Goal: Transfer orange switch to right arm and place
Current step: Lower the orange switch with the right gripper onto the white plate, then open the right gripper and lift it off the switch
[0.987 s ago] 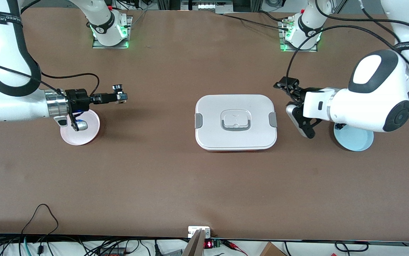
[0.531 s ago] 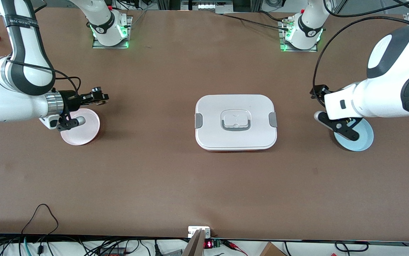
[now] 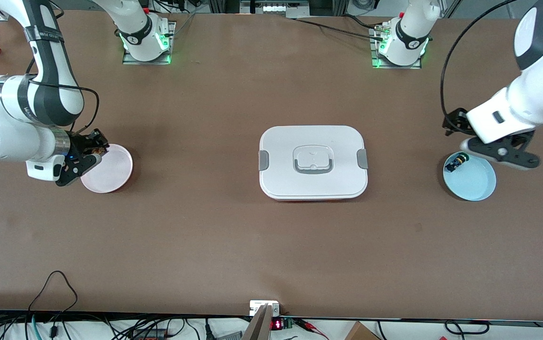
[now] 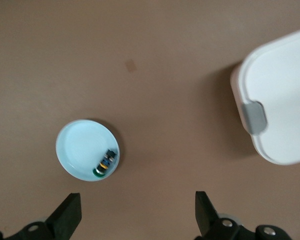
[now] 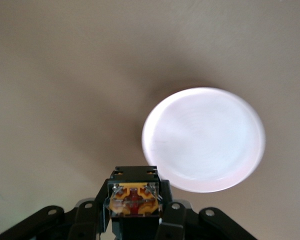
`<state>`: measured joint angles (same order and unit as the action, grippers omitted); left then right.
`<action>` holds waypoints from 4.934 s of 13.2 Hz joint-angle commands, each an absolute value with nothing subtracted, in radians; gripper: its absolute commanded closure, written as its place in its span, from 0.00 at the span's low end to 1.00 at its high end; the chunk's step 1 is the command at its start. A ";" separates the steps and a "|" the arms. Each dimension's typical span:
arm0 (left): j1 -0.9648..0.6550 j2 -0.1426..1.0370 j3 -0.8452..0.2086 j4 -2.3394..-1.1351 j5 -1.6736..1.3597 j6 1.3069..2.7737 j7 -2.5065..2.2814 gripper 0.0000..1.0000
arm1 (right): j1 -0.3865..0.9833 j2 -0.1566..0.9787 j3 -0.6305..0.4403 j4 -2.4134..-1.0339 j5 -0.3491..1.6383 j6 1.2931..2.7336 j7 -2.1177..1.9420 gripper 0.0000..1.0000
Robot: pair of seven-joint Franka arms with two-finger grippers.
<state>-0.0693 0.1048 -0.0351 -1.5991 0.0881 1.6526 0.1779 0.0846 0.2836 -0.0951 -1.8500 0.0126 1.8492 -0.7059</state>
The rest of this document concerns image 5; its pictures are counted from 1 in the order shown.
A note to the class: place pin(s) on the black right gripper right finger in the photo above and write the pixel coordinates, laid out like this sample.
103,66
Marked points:
190,225

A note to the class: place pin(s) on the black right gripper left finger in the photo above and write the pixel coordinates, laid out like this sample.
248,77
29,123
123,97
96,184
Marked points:
72,222

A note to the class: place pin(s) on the pink round plate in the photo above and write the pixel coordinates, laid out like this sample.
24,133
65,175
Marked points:
205,140

